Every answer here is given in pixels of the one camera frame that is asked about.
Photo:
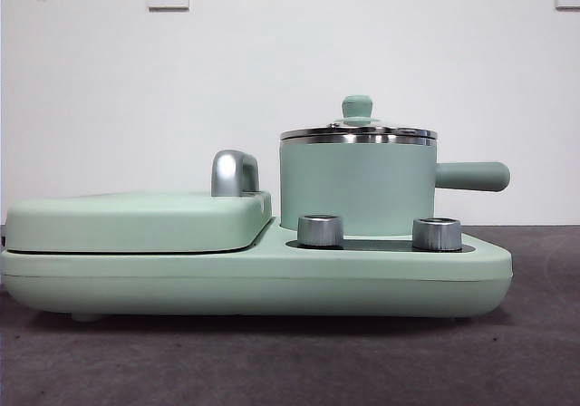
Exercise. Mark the black control panel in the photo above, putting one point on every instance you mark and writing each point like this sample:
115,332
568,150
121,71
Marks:
376,244

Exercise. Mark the mint green breakfast machine base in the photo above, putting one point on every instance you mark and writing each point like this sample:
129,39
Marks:
272,283

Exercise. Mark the silver control knob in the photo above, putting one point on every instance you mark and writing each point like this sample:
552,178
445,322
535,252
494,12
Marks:
437,234
319,231

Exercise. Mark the glass lid with green knob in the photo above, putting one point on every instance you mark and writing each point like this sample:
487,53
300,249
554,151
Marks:
357,107

